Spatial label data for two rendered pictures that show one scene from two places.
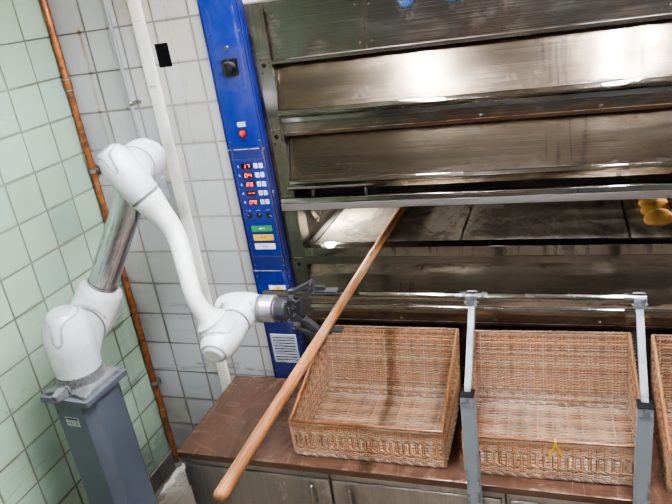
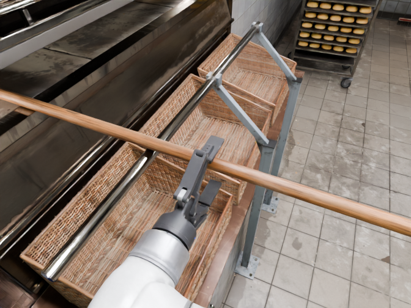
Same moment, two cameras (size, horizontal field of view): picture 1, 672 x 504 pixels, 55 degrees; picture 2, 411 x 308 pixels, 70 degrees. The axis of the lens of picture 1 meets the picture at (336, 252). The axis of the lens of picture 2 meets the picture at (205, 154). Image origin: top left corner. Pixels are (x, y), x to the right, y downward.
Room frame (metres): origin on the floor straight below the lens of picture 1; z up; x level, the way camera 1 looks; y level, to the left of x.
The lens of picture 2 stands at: (1.80, 0.47, 1.65)
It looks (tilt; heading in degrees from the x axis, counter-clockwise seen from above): 44 degrees down; 273
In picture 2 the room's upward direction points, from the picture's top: straight up
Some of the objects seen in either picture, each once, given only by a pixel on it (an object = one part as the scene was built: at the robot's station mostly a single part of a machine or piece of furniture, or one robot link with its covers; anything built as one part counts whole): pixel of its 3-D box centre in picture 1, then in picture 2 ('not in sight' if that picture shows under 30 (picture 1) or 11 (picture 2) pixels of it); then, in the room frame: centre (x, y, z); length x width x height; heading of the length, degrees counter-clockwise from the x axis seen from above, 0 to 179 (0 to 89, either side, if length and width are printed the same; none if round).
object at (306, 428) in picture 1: (379, 389); (145, 231); (2.04, -0.08, 0.72); 0.56 x 0.49 x 0.28; 70
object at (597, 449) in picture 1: (550, 399); (211, 132); (1.83, -0.65, 0.72); 0.56 x 0.49 x 0.28; 71
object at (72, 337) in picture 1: (70, 338); not in sight; (1.94, 0.91, 1.17); 0.18 x 0.16 x 0.22; 175
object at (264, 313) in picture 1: (269, 308); (160, 256); (1.89, 0.24, 1.19); 0.09 x 0.06 x 0.09; 159
